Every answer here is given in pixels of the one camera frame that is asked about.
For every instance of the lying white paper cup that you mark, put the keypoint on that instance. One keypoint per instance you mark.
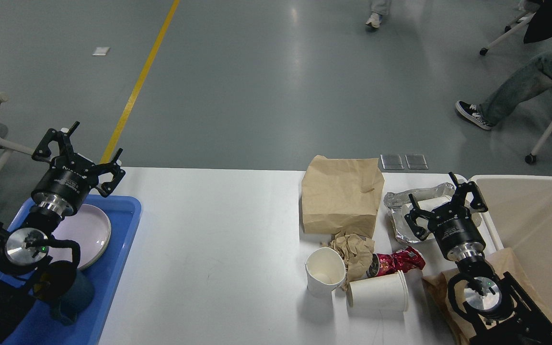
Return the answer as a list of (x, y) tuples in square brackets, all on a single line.
[(387, 293)]

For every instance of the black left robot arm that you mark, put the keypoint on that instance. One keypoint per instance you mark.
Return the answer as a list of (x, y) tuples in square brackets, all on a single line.
[(34, 264)]

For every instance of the white paper cup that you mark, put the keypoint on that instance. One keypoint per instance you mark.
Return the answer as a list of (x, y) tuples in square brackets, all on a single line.
[(325, 271), (387, 293)]

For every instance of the seated person in jeans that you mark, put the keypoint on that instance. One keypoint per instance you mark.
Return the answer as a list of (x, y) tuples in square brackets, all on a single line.
[(532, 79)]

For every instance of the right floor socket plate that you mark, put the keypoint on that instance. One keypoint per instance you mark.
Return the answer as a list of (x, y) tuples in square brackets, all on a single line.
[(416, 162)]

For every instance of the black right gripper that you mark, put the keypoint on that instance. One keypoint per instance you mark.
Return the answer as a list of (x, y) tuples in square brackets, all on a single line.
[(457, 237)]

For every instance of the aluminium foil tray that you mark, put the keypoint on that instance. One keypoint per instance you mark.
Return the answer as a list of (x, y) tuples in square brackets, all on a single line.
[(395, 201)]

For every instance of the light green plate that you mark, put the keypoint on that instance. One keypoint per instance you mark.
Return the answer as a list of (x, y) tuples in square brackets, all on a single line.
[(91, 251)]

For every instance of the pink plate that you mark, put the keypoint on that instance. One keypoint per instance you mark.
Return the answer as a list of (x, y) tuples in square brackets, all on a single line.
[(90, 223)]

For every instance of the red snack wrapper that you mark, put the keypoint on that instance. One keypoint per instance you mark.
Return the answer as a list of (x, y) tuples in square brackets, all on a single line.
[(402, 260)]

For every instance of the left floor socket plate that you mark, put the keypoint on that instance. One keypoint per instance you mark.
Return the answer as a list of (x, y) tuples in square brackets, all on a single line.
[(391, 162)]

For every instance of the white container in foil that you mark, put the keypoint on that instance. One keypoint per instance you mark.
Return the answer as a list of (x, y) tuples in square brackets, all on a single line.
[(427, 204)]

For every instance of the floor socket plate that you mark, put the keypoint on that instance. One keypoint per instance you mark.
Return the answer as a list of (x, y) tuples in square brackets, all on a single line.
[(391, 162), (416, 162)]

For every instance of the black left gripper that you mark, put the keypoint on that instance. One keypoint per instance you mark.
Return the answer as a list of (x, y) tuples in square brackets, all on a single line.
[(63, 186)]

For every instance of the blue plastic tray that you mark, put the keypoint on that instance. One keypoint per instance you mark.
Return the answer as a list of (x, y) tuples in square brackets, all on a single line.
[(38, 328)]

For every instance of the white plastic bin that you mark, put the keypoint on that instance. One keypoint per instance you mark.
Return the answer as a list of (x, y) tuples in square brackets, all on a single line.
[(519, 217)]

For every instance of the dark teal mug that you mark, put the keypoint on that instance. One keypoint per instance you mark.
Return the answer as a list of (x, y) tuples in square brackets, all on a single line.
[(66, 290)]

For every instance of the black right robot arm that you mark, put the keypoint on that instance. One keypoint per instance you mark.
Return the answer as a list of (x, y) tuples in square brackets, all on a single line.
[(500, 311)]

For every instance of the brown paper bag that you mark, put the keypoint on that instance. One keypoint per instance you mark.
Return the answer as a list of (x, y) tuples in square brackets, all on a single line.
[(341, 196)]

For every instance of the standing person in black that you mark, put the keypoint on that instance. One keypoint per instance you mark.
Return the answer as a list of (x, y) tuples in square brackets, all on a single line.
[(378, 10)]

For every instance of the brown paper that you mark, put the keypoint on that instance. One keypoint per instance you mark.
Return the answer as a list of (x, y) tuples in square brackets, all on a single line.
[(502, 261), (357, 253)]

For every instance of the crumpled brown paper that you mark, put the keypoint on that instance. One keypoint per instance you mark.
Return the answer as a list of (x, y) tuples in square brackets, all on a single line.
[(357, 253)]

